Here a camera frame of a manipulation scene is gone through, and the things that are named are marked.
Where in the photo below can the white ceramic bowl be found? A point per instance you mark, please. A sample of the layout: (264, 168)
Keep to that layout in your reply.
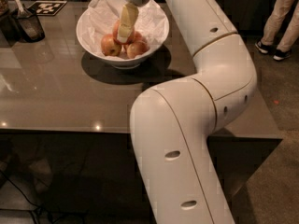
(124, 62)

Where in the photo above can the back hidden red apple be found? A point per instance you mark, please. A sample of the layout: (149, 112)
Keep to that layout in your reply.
(138, 36)

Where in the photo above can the person in beige trousers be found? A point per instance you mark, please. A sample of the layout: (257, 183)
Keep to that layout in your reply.
(272, 26)

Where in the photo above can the right front red-yellow apple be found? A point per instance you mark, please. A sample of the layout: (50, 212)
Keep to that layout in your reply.
(136, 48)

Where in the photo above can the top red-yellow apple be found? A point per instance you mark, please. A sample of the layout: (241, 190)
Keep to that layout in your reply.
(116, 31)

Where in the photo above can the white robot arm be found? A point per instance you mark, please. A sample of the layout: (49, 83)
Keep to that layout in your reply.
(171, 122)

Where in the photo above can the red-yellow apple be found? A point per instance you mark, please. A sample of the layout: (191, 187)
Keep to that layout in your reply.
(109, 47)
(136, 48)
(116, 31)

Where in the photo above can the black white fiducial marker card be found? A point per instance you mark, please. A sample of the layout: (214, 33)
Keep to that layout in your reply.
(47, 8)

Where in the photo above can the left red-yellow apple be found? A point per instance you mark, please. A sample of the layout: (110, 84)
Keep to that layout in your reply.
(109, 47)

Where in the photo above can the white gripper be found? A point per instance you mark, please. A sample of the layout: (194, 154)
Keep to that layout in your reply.
(127, 19)

